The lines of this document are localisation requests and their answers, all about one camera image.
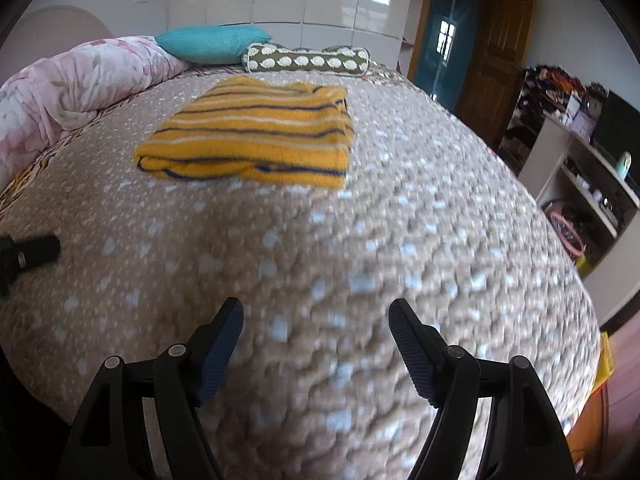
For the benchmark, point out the teal pillow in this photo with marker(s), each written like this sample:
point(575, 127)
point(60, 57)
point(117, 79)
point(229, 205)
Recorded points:
point(210, 44)

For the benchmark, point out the pink floral quilt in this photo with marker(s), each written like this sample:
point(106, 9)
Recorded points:
point(70, 90)

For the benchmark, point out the pink padded headboard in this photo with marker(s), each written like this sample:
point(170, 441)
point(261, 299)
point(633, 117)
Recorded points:
point(55, 25)

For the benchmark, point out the green white-dotted bolster pillow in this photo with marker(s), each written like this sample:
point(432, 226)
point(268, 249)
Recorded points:
point(305, 59)

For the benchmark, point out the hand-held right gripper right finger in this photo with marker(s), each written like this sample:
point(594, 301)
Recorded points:
point(412, 347)

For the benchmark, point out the white shelf unit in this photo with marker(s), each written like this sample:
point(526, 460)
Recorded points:
point(550, 160)

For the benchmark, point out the wooden door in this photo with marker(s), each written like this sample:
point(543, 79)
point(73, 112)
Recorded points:
point(500, 50)

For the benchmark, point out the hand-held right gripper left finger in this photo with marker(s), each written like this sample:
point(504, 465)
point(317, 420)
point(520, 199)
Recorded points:
point(220, 347)

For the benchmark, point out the teal cup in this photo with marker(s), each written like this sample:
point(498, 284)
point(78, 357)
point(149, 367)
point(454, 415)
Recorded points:
point(623, 166)

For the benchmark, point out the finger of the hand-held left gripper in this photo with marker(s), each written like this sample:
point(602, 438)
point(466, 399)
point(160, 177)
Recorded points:
point(30, 255)

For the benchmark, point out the yellow striped sweater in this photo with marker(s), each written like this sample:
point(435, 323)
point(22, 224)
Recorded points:
point(260, 130)

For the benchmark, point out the pink round basket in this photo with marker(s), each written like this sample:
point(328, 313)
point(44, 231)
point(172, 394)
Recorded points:
point(567, 232)

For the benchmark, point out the beige dotted blanket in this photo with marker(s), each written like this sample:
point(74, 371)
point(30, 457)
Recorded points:
point(310, 260)

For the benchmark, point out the black television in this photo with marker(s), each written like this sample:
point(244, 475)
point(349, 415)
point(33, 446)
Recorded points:
point(620, 120)

